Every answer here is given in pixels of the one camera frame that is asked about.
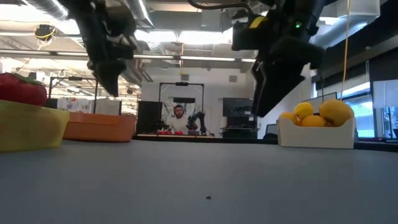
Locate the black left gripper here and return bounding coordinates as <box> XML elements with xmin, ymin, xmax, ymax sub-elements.
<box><xmin>88</xmin><ymin>0</ymin><xmax>138</xmax><ymax>98</ymax></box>

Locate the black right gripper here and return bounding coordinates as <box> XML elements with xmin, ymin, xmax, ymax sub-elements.
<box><xmin>231</xmin><ymin>0</ymin><xmax>326</xmax><ymax>118</ymax></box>

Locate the round toy orange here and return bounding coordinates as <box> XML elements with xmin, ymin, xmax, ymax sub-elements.
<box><xmin>300</xmin><ymin>114</ymin><xmax>327</xmax><ymax>128</ymax></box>
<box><xmin>279</xmin><ymin>111</ymin><xmax>298</xmax><ymax>125</ymax></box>

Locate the yellow-orange toy mango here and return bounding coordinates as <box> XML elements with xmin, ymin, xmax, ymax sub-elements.
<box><xmin>318</xmin><ymin>98</ymin><xmax>355</xmax><ymax>128</ymax></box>

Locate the red strawberry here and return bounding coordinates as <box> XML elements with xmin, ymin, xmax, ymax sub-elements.
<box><xmin>0</xmin><ymin>72</ymin><xmax>48</xmax><ymax>107</ymax></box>

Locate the white partition panel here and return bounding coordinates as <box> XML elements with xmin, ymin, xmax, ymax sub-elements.
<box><xmin>95</xmin><ymin>98</ymin><xmax>123</xmax><ymax>116</ymax></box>

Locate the black equipment cabinet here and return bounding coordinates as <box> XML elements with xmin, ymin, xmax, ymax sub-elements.
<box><xmin>221</xmin><ymin>97</ymin><xmax>259</xmax><ymax>139</ymax></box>

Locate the dark office chair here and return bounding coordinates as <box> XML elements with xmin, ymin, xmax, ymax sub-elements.
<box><xmin>262</xmin><ymin>123</ymin><xmax>279</xmax><ymax>141</ymax></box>

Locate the orange plastic basket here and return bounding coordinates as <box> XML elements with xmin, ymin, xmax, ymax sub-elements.
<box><xmin>63</xmin><ymin>111</ymin><xmax>137</xmax><ymax>143</ymax></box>

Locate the black monitor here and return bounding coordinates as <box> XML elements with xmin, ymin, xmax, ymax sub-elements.
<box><xmin>43</xmin><ymin>98</ymin><xmax>59</xmax><ymax>110</ymax></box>

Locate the patterned colourful board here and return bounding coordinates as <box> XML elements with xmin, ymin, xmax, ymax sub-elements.
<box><xmin>161</xmin><ymin>99</ymin><xmax>203</xmax><ymax>133</ymax></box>

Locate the long ceiling light strip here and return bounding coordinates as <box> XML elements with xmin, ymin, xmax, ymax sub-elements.
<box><xmin>0</xmin><ymin>49</ymin><xmax>257</xmax><ymax>63</ymax></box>

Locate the white plastic basket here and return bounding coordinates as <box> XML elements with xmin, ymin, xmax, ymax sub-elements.
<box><xmin>276</xmin><ymin>116</ymin><xmax>356</xmax><ymax>149</ymax></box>

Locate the distant robot workstation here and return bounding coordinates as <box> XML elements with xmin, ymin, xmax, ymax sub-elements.
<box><xmin>136</xmin><ymin>119</ymin><xmax>216</xmax><ymax>139</ymax></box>

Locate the round black ceiling device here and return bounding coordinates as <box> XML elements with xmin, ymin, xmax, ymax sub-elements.
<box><xmin>34</xmin><ymin>24</ymin><xmax>56</xmax><ymax>41</ymax></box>

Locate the person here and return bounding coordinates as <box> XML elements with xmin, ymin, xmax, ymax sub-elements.
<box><xmin>165</xmin><ymin>105</ymin><xmax>191</xmax><ymax>134</ymax></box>

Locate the grey ceiling junction box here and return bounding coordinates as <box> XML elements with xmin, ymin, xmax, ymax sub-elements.
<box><xmin>200</xmin><ymin>8</ymin><xmax>223</xmax><ymax>32</ymax></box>

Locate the yellow-green plastic basket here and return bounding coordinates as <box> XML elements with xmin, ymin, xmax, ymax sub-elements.
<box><xmin>0</xmin><ymin>99</ymin><xmax>70</xmax><ymax>153</ymax></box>

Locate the bright window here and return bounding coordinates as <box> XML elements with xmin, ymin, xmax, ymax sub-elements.
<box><xmin>343</xmin><ymin>81</ymin><xmax>398</xmax><ymax>139</ymax></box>

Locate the white window blind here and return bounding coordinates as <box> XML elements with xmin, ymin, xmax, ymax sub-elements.
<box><xmin>372</xmin><ymin>79</ymin><xmax>398</xmax><ymax>109</ymax></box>

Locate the black camera rig frame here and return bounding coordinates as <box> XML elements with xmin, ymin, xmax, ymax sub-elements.
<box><xmin>48</xmin><ymin>76</ymin><xmax>100</xmax><ymax>113</ymax></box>
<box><xmin>158</xmin><ymin>81</ymin><xmax>205</xmax><ymax>121</ymax></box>

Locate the silver ventilation duct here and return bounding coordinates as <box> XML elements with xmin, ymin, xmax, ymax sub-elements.
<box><xmin>129</xmin><ymin>0</ymin><xmax>155</xmax><ymax>28</ymax></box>

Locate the yellow hanging cable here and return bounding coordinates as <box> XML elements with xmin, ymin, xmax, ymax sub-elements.
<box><xmin>340</xmin><ymin>0</ymin><xmax>352</xmax><ymax>101</ymax></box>

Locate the corrugated silver duct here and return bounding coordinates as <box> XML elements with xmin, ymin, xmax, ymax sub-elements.
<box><xmin>26</xmin><ymin>0</ymin><xmax>144</xmax><ymax>85</ymax></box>

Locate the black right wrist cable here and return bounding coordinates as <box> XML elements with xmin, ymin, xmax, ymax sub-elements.
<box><xmin>187</xmin><ymin>0</ymin><xmax>253</xmax><ymax>12</ymax></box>

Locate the wide silver ceiling duct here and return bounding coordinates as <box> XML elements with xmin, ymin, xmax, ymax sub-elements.
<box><xmin>309</xmin><ymin>0</ymin><xmax>381</xmax><ymax>49</ymax></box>

